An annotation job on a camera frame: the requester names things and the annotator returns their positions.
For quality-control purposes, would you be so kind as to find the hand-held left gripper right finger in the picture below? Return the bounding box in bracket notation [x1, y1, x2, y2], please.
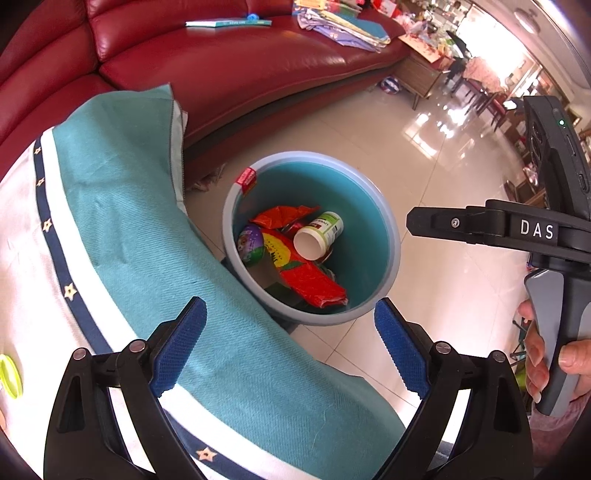
[373, 298, 534, 480]

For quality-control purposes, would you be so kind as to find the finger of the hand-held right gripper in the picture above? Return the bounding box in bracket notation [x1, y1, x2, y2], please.
[406, 199, 511, 245]

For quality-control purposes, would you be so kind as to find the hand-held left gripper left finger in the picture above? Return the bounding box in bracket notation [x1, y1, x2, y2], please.
[43, 296, 208, 480]

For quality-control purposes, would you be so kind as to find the blue plastic bin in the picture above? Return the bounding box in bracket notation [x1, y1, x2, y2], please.
[222, 152, 402, 326]

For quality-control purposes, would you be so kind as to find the person's right hand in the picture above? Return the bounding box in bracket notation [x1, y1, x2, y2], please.
[515, 299, 591, 404]

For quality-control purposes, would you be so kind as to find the red snack bag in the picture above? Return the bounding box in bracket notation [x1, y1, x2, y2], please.
[265, 231, 348, 309]

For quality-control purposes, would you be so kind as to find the white plastic bottle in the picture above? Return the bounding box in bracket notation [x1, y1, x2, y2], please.
[293, 211, 345, 260]

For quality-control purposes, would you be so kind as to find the dark wooden chair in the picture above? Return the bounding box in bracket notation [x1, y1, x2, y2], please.
[466, 78, 509, 130]

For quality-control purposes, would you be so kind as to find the purple egg-shaped package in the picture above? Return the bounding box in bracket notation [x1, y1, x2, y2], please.
[236, 224, 266, 267]

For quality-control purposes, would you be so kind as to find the wooden cabinet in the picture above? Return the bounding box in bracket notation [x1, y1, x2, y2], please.
[394, 34, 451, 109]

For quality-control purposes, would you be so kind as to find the teal and white tablecloth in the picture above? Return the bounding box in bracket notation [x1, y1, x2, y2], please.
[0, 83, 407, 480]

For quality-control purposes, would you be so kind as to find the table with pink cloth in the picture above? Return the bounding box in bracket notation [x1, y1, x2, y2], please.
[462, 55, 504, 93]

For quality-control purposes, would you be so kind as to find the orange crumpled wrapper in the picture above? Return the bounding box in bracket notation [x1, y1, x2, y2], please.
[252, 204, 321, 232]

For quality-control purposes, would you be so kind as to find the person's pink clothing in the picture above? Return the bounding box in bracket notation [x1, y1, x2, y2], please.
[529, 397, 587, 467]

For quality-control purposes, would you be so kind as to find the red and yellow paper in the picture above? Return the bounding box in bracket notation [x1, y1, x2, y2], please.
[399, 32, 444, 63]

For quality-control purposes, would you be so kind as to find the pile of folded clothes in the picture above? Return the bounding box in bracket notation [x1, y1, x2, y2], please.
[298, 8, 392, 52]

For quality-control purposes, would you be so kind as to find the round ceiling lamp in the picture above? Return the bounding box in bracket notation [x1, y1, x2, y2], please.
[515, 7, 541, 33]

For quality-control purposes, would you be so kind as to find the red leather sofa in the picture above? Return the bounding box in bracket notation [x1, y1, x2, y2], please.
[0, 0, 411, 171]

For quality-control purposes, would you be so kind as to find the teal book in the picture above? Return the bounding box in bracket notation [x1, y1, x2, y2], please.
[185, 18, 273, 28]

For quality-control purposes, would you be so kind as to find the yellow-green ring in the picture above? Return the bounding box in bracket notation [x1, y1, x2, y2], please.
[0, 354, 24, 398]

